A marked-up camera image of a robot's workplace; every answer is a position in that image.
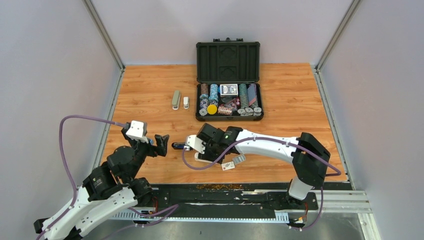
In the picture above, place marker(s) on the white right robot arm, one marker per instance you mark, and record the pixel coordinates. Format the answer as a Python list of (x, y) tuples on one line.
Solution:
[(309, 158)]

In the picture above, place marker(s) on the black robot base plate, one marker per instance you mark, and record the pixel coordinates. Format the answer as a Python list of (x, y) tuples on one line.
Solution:
[(221, 198)]

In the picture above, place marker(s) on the aluminium slotted rail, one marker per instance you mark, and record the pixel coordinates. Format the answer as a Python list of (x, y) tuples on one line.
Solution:
[(273, 217)]

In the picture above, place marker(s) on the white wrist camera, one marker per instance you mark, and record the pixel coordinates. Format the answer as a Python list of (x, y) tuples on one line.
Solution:
[(137, 131), (195, 143)]

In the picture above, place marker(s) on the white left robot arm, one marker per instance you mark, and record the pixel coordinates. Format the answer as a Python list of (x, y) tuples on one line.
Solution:
[(108, 189)]

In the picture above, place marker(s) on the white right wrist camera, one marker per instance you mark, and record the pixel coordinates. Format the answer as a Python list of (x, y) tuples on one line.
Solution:
[(195, 143)]

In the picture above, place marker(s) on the grey-green stapler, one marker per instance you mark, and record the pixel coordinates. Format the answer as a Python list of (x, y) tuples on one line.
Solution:
[(175, 102)]

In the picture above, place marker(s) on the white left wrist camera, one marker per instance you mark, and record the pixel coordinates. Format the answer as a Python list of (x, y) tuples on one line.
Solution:
[(137, 131)]

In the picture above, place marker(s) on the black poker chip case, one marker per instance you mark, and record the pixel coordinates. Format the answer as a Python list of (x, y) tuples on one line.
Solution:
[(229, 62)]

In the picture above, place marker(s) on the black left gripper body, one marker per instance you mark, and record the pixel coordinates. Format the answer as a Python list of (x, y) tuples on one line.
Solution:
[(143, 149)]

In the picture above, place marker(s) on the blue stapler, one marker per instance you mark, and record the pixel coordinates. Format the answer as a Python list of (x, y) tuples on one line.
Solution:
[(178, 145)]

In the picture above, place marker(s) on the yellow poker chip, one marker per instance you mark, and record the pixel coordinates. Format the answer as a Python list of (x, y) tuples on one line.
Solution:
[(212, 109)]

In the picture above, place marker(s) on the small white stapler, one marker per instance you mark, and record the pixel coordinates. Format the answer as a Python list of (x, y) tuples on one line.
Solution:
[(186, 102)]

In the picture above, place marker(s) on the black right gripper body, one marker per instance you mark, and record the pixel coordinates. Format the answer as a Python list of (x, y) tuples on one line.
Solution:
[(211, 152)]

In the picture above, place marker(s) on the blue playing card deck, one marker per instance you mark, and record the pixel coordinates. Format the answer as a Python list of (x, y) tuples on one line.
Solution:
[(229, 90)]

